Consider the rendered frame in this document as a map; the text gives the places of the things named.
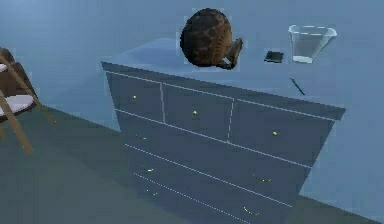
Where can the clear glass bowl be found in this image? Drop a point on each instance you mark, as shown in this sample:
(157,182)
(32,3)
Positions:
(310,41)

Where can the brown wooden chair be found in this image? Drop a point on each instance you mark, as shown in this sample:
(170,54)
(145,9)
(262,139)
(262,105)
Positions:
(15,96)

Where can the thin black pen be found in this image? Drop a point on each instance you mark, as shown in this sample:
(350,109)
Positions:
(297,86)

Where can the small black flat box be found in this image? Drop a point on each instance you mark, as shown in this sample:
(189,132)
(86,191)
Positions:
(274,56)

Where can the blue grey chest of drawers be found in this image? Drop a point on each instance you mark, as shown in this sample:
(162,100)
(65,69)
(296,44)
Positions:
(213,140)

